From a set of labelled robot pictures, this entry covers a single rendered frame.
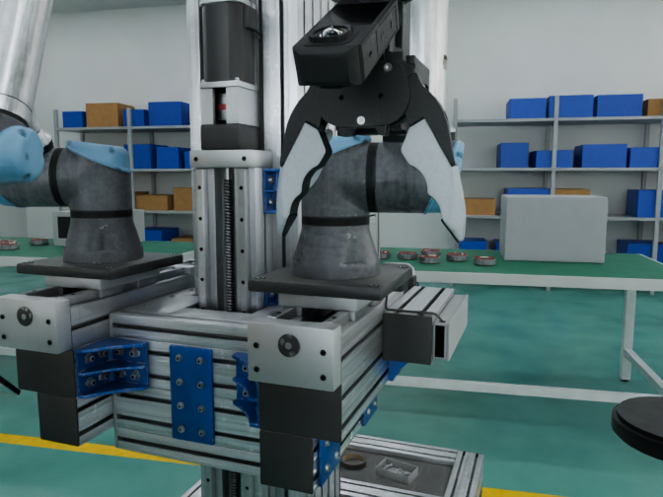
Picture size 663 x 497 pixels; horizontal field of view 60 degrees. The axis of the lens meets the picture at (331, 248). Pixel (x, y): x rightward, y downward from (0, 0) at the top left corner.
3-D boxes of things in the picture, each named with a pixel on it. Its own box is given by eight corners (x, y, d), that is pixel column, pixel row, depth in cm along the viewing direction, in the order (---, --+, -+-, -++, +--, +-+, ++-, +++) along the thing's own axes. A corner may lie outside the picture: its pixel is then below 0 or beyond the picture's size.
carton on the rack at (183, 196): (189, 208, 730) (189, 186, 726) (216, 209, 721) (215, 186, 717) (174, 210, 691) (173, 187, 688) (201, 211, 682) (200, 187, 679)
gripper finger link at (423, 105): (475, 154, 42) (408, 55, 43) (472, 153, 40) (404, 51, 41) (420, 190, 43) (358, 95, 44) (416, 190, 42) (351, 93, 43)
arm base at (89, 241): (101, 251, 125) (99, 206, 124) (159, 254, 120) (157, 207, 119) (44, 261, 111) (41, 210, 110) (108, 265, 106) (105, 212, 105)
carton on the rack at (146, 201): (153, 208, 740) (153, 193, 738) (183, 208, 731) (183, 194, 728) (136, 210, 702) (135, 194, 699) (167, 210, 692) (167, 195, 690)
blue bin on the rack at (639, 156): (620, 168, 617) (621, 149, 614) (656, 168, 608) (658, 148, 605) (628, 167, 577) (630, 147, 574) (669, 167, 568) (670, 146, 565)
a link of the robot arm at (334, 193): (310, 212, 105) (309, 137, 103) (383, 213, 102) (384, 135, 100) (291, 217, 93) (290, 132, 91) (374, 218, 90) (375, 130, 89)
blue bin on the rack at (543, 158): (529, 168, 635) (529, 152, 633) (563, 168, 629) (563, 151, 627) (535, 168, 594) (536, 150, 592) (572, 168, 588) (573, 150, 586)
